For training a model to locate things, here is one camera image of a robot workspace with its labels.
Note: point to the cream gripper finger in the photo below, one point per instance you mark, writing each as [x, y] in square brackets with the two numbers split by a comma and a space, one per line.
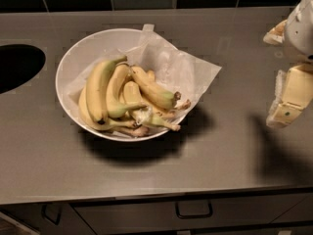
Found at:
[293, 93]
[275, 35]

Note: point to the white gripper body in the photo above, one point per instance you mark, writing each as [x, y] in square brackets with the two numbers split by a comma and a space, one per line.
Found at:
[300, 29]

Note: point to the large yellow banana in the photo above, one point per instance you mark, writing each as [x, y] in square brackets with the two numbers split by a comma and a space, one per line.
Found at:
[96, 88]

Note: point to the yellow banana upper right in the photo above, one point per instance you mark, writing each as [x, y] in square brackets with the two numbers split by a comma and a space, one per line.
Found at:
[157, 94]

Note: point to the yellow banana centre right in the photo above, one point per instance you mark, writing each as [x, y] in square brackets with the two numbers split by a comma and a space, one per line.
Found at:
[146, 115]

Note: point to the white bowl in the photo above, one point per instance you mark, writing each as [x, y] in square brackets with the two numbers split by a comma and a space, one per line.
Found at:
[78, 53]

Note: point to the brown overripe banana bottom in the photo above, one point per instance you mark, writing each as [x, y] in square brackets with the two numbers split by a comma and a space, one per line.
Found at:
[135, 132]

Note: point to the yellow banana middle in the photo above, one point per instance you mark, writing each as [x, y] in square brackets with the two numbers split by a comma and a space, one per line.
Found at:
[116, 109]

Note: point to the yellow banana bottom left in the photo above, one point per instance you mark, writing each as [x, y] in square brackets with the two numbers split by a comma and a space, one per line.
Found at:
[109, 124]

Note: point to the white paper liner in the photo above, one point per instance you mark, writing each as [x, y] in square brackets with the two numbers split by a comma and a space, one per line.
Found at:
[172, 66]

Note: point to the grey drawer front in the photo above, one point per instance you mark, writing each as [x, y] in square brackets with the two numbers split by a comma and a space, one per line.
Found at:
[173, 215]

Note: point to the grey cabinet door left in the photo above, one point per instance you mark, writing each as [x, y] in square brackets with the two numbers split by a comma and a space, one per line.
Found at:
[30, 214]

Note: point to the black drawer handle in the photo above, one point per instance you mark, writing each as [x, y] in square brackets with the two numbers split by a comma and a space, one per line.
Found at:
[193, 209]

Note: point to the black cabinet handle left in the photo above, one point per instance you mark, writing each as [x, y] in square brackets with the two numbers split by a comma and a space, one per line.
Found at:
[52, 213]

